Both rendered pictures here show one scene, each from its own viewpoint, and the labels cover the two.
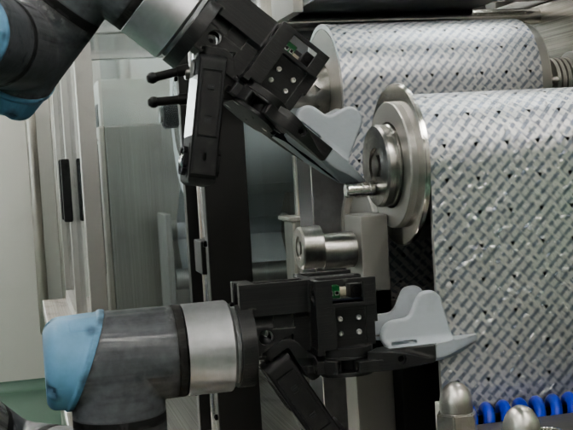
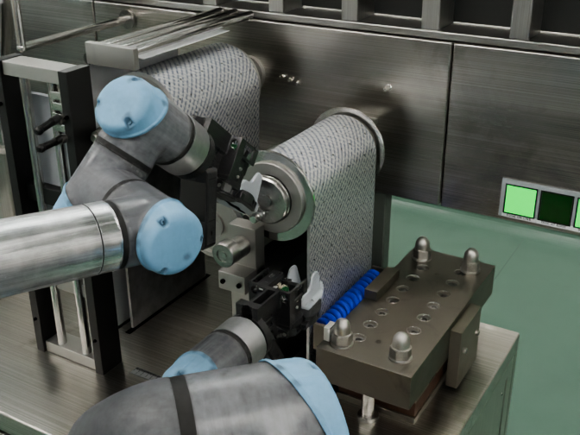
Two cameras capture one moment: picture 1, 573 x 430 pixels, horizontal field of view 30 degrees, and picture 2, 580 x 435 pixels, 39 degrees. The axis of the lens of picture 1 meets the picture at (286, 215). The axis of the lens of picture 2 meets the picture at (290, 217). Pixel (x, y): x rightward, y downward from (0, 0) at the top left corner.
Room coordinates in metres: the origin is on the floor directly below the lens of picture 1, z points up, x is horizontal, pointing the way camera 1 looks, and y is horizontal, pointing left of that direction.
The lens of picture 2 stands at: (0.15, 0.70, 1.75)
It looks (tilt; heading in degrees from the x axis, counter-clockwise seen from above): 25 degrees down; 314
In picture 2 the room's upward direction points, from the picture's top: straight up
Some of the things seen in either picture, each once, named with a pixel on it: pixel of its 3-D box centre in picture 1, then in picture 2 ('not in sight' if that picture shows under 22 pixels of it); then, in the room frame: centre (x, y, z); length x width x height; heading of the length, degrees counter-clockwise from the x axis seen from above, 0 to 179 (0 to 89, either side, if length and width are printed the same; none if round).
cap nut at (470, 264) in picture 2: not in sight; (470, 259); (0.84, -0.47, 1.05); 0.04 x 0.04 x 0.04
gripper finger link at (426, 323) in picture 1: (430, 324); (313, 287); (0.90, -0.12, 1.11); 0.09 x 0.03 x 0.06; 103
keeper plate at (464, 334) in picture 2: not in sight; (464, 345); (0.76, -0.34, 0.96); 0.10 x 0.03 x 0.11; 104
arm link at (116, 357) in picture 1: (114, 361); (204, 375); (0.85, 0.15, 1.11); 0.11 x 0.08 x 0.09; 104
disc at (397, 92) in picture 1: (398, 164); (272, 196); (0.98, -0.10, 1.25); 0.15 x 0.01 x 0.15; 14
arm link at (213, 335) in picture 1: (210, 346); (236, 343); (0.87, 0.07, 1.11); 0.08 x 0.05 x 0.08; 14
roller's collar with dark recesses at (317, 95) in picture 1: (297, 92); not in sight; (1.21, -0.02, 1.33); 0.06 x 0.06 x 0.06; 14
